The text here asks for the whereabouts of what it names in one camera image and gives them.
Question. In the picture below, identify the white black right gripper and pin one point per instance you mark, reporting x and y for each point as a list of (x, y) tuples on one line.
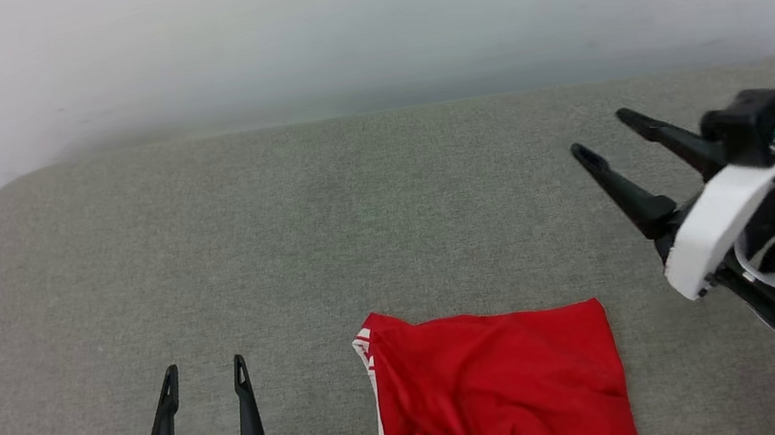
[(719, 225)]

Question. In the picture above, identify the red and white jersey garment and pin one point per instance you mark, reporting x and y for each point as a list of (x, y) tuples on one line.
[(504, 395)]

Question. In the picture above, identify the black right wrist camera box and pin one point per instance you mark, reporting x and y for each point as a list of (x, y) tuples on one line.
[(742, 126)]

